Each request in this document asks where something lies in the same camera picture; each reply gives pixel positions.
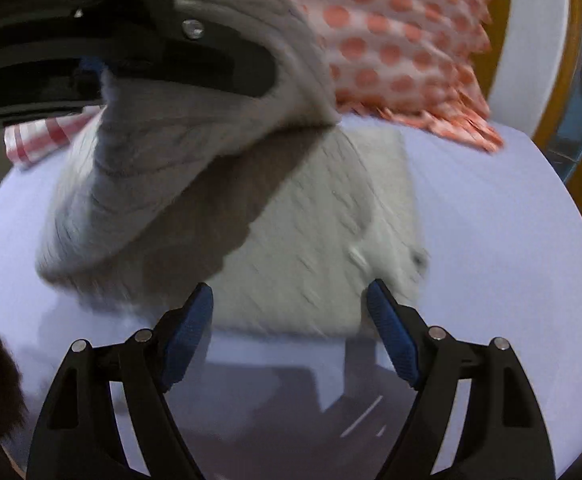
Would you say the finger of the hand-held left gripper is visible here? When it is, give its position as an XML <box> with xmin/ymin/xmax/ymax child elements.
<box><xmin>73</xmin><ymin>22</ymin><xmax>278</xmax><ymax>98</ymax></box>

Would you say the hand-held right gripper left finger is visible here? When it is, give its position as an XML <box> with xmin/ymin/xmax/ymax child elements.
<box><xmin>26</xmin><ymin>282</ymin><xmax>215</xmax><ymax>480</ymax></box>

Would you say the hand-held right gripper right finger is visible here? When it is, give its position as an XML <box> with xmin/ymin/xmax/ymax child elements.
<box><xmin>366</xmin><ymin>279</ymin><xmax>558</xmax><ymax>480</ymax></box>

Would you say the white knitted sweater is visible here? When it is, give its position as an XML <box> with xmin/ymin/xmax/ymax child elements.
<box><xmin>35</xmin><ymin>0</ymin><xmax>430</xmax><ymax>337</ymax></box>

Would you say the red checked cloth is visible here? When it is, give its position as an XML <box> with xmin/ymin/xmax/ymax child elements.
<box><xmin>4</xmin><ymin>110</ymin><xmax>102</xmax><ymax>170</ymax></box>

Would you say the pink polka dot cloth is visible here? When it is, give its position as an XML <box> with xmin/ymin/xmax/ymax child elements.
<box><xmin>253</xmin><ymin>0</ymin><xmax>514</xmax><ymax>153</ymax></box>

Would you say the white chair with wooden frame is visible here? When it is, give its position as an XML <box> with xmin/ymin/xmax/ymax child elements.
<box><xmin>480</xmin><ymin>0</ymin><xmax>582</xmax><ymax>226</ymax></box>

